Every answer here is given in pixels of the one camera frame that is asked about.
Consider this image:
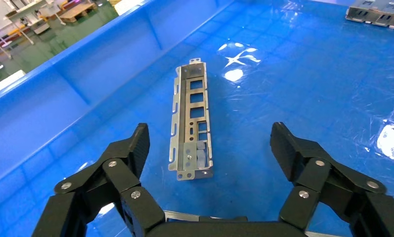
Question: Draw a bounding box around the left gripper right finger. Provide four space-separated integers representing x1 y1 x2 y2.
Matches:
270 121 388 230

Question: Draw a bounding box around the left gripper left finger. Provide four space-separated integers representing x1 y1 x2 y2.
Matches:
54 122 166 237

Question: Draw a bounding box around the silver perforated metal channel part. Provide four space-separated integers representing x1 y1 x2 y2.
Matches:
168 58 214 181

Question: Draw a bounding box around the blue plastic bin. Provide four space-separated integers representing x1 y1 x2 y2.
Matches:
0 0 394 237

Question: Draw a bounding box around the white foam block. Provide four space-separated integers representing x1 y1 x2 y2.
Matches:
0 69 26 99
114 0 148 16

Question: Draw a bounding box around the wooden pallet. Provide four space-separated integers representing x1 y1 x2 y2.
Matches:
58 1 96 24

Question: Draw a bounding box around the silver tabbed metal bracket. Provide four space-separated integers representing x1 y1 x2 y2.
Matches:
345 0 394 31

